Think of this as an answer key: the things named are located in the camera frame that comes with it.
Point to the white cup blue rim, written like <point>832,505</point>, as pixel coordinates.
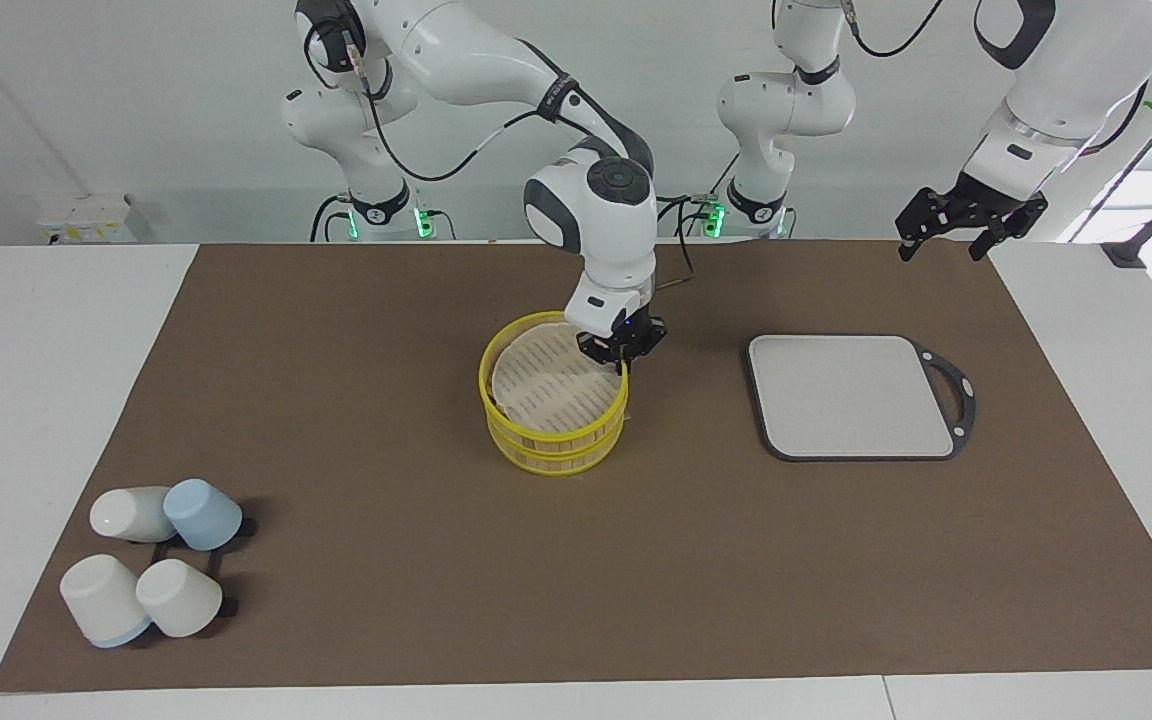
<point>101,598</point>

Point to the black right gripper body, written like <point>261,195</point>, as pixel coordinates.
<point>626,338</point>

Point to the white steamer liner paper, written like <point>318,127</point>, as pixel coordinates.
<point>546,385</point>

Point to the white power box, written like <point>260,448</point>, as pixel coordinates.
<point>86,220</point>

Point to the yellow bamboo steamer basket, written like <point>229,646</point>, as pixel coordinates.
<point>556,452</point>

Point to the grey cutting board dark rim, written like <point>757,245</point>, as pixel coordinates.
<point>836,400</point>

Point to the brown table mat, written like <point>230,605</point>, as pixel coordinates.
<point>386,560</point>

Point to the light blue cup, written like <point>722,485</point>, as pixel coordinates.
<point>204,514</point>

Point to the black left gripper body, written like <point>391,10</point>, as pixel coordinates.
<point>976,208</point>

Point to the black cup rack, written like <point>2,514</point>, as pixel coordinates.
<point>218,566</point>

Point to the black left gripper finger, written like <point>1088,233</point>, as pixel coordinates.
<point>908,248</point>
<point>986,246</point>

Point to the all white cup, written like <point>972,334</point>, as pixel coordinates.
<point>126,513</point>
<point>179,598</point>

